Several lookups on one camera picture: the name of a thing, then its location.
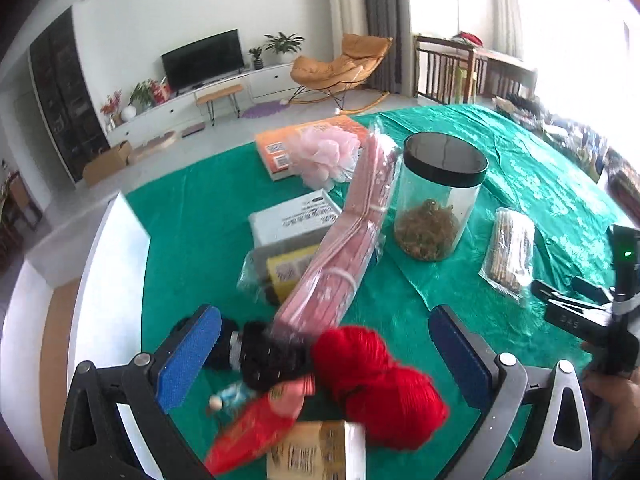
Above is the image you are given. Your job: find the beige carton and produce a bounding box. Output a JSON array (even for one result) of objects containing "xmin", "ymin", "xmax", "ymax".
[{"xmin": 266, "ymin": 420, "xmax": 368, "ymax": 480}]

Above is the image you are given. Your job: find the person's right hand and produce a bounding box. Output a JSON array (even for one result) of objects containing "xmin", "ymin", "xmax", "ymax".
[{"xmin": 579, "ymin": 339, "xmax": 640, "ymax": 463}]

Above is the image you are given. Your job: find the white vase with red flowers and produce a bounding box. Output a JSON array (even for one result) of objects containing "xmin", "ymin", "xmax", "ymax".
[{"xmin": 100, "ymin": 91, "xmax": 137, "ymax": 123}]

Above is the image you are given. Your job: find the orange book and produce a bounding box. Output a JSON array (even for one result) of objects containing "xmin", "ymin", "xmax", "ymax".
[{"xmin": 254, "ymin": 114, "xmax": 371, "ymax": 182}]

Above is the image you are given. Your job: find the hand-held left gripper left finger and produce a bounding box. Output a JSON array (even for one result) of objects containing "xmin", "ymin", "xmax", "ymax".
[{"xmin": 57, "ymin": 303, "xmax": 223, "ymax": 480}]

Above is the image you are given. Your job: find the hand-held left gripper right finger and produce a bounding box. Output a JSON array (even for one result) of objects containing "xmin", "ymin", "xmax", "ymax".
[{"xmin": 428, "ymin": 304, "xmax": 593, "ymax": 480}]

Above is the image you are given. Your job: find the white standing air conditioner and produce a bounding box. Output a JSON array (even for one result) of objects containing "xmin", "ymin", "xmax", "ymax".
[{"xmin": 325, "ymin": 0, "xmax": 370, "ymax": 56}]

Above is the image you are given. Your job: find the white panel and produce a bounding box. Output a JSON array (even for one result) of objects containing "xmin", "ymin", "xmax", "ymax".
[{"xmin": 0, "ymin": 191, "xmax": 152, "ymax": 480}]

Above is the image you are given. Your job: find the clear bag of sticks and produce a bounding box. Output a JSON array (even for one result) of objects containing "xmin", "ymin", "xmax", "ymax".
[{"xmin": 478, "ymin": 207, "xmax": 536, "ymax": 306}]

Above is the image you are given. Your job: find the wooden slatted chair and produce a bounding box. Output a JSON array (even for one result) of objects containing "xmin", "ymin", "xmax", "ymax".
[{"xmin": 415, "ymin": 35, "xmax": 476, "ymax": 103}]

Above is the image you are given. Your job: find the red flowering plant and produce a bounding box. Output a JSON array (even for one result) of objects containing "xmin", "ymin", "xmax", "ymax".
[{"xmin": 129, "ymin": 79, "xmax": 171, "ymax": 108}]

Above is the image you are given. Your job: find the pink packet bundle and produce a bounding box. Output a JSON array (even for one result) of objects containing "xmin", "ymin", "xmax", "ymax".
[{"xmin": 272, "ymin": 120, "xmax": 401, "ymax": 346}]

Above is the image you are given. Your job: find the clear jar with black lid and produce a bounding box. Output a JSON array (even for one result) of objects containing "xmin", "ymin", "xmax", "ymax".
[{"xmin": 393, "ymin": 132, "xmax": 489, "ymax": 262}]

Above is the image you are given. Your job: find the pink mesh bath pouf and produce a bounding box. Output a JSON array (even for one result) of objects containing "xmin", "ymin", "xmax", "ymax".
[{"xmin": 289, "ymin": 126, "xmax": 362, "ymax": 192}]

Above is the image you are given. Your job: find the yellow box in plastic bag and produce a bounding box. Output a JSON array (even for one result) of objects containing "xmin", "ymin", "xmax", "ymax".
[{"xmin": 236, "ymin": 244, "xmax": 321, "ymax": 307}]

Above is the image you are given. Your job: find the grey curtain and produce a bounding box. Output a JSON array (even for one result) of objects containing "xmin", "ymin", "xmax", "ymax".
[{"xmin": 361, "ymin": 0, "xmax": 412, "ymax": 95}]

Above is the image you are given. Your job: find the large potted plant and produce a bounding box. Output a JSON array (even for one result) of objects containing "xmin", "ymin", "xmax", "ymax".
[{"xmin": 263, "ymin": 32, "xmax": 305, "ymax": 65}]

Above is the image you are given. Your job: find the purple round rug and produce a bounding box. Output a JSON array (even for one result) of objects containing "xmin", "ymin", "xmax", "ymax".
[{"xmin": 242, "ymin": 100, "xmax": 290, "ymax": 120}]

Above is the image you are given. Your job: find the dark display shelf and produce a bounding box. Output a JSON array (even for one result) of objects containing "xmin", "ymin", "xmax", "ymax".
[{"xmin": 29, "ymin": 10, "xmax": 112, "ymax": 183}]

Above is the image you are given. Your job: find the wooden bench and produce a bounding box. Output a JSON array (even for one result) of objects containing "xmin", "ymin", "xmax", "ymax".
[{"xmin": 195, "ymin": 84, "xmax": 244, "ymax": 127}]

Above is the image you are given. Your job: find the grey box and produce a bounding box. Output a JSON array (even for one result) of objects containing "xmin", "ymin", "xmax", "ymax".
[{"xmin": 248, "ymin": 189, "xmax": 343, "ymax": 251}]

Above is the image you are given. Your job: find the black fuzzy yarn ball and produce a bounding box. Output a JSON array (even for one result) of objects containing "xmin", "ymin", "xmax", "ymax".
[{"xmin": 167, "ymin": 316, "xmax": 316, "ymax": 392}]

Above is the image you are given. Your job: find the white television cabinet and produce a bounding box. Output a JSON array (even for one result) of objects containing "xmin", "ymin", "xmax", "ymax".
[{"xmin": 105, "ymin": 62, "xmax": 311, "ymax": 148}]

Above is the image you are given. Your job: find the cardboard box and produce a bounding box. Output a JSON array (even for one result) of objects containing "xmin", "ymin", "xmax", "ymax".
[{"xmin": 82, "ymin": 141, "xmax": 133, "ymax": 187}]

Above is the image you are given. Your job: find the red packet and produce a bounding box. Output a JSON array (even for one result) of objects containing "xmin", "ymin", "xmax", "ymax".
[{"xmin": 204, "ymin": 377, "xmax": 316, "ymax": 476}]

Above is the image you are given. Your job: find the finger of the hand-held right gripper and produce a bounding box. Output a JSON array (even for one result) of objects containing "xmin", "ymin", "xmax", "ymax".
[
  {"xmin": 531, "ymin": 280, "xmax": 572, "ymax": 311},
  {"xmin": 570, "ymin": 276, "xmax": 614, "ymax": 307}
]

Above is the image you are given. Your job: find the red yarn ball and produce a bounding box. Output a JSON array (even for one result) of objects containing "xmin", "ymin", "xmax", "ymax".
[{"xmin": 310, "ymin": 325, "xmax": 450, "ymax": 446}]

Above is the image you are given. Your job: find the orange rocking chair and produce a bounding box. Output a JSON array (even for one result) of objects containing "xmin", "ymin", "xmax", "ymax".
[{"xmin": 289, "ymin": 34, "xmax": 393, "ymax": 113}]

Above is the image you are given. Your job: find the flat screen television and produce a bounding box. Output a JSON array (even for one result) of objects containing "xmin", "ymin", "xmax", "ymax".
[{"xmin": 161, "ymin": 29, "xmax": 246, "ymax": 95}]

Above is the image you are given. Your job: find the blue pouch with wooden bead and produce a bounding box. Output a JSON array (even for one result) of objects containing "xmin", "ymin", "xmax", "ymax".
[{"xmin": 207, "ymin": 382, "xmax": 251, "ymax": 416}]

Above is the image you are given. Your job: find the pile of mixed goods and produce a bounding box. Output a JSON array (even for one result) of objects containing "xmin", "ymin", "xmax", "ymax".
[{"xmin": 492, "ymin": 92, "xmax": 640, "ymax": 211}]

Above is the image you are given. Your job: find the green patterned tablecloth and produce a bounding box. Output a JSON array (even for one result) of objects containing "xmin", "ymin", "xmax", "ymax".
[{"xmin": 122, "ymin": 104, "xmax": 640, "ymax": 480}]

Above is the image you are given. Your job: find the brown wooden chair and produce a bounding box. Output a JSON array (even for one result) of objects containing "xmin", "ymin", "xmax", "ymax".
[{"xmin": 0, "ymin": 170, "xmax": 43, "ymax": 256}]

